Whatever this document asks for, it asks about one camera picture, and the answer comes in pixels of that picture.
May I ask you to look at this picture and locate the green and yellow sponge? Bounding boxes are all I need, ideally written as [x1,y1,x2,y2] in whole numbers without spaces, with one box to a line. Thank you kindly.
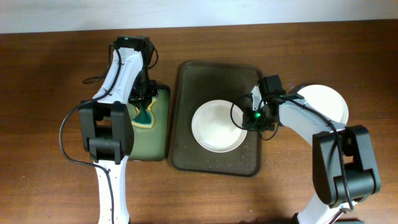
[131,97,157,129]

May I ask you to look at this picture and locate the white plate top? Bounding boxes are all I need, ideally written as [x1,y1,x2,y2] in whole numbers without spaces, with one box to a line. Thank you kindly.
[191,100,247,153]

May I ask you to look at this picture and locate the white plate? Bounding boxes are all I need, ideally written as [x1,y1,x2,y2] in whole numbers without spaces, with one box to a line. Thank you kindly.
[191,100,247,153]
[297,85,349,124]

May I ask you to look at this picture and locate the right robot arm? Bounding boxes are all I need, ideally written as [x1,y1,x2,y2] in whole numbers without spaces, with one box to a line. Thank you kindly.
[241,75,381,223]

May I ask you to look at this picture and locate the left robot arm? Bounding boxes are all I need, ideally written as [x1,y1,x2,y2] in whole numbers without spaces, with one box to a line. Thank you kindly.
[78,36,158,223]

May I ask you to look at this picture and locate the green tray with soapy water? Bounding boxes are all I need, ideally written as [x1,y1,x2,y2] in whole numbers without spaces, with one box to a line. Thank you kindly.
[129,85,170,161]

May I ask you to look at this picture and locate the brown plastic serving tray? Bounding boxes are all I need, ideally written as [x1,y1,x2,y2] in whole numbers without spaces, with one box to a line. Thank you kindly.
[169,61,262,177]

